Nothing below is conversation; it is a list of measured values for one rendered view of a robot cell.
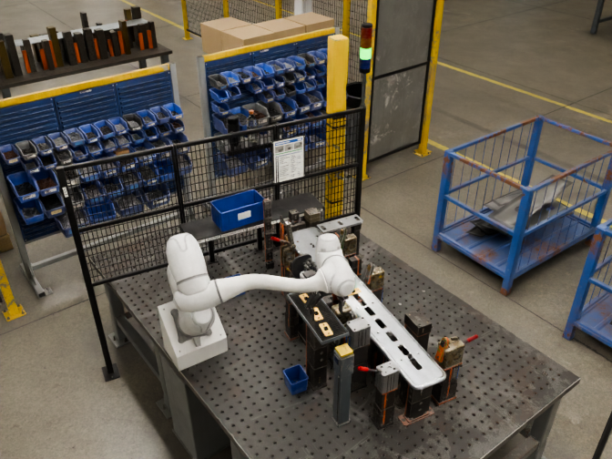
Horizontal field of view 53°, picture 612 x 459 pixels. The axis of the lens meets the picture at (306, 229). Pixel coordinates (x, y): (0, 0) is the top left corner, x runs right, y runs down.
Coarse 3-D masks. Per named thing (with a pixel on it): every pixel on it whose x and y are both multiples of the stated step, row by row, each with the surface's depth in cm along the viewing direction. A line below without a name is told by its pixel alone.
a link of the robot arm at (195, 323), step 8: (184, 312) 298; (192, 312) 294; (200, 312) 295; (208, 312) 297; (184, 320) 298; (192, 320) 294; (200, 320) 295; (208, 320) 296; (184, 328) 303; (192, 328) 297; (200, 328) 297; (208, 328) 300
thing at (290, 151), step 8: (296, 136) 381; (304, 136) 384; (272, 144) 376; (280, 144) 379; (288, 144) 381; (296, 144) 384; (304, 144) 387; (272, 152) 379; (280, 152) 382; (288, 152) 384; (296, 152) 387; (304, 152) 390; (272, 160) 382; (280, 160) 385; (288, 160) 388; (296, 160) 390; (304, 160) 393; (280, 168) 388; (288, 168) 391; (296, 168) 394; (304, 168) 396; (280, 176) 391; (288, 176) 394; (296, 176) 397; (304, 176) 399
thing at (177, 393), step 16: (160, 352) 335; (176, 384) 330; (176, 400) 341; (192, 400) 325; (176, 416) 354; (192, 416) 331; (208, 416) 339; (176, 432) 368; (192, 432) 337; (208, 432) 345; (224, 432) 354; (192, 448) 349; (208, 448) 352; (224, 448) 360
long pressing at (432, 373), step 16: (304, 240) 365; (368, 288) 328; (352, 304) 316; (368, 304) 316; (368, 320) 306; (384, 320) 306; (384, 336) 296; (400, 336) 296; (384, 352) 287; (400, 352) 287; (416, 352) 287; (400, 368) 278; (432, 368) 279; (416, 384) 270; (432, 384) 272
